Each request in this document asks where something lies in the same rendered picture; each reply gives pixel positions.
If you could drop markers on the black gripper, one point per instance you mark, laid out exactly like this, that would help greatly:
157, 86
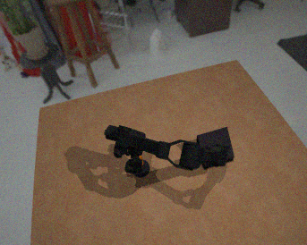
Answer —
134, 164

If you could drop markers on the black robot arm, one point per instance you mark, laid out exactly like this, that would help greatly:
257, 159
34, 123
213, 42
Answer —
192, 155

